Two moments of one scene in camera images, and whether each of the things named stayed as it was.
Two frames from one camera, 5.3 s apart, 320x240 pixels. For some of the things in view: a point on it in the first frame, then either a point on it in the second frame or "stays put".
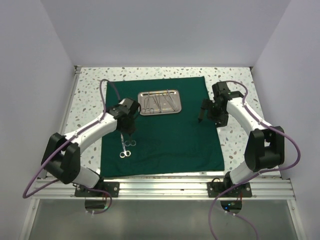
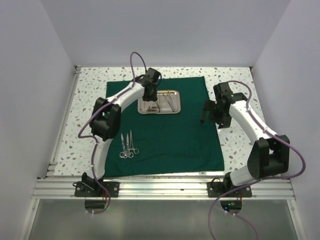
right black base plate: [214, 189] stays put
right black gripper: [221, 121] stays put
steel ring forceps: [143, 110] to [136, 150]
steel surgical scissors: [125, 153] stays put
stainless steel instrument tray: [159, 102] stays put
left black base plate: [112, 187] stays put
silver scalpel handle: [171, 100] stays put
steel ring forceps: [132, 143] to [130, 155]
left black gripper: [130, 129] to [154, 97]
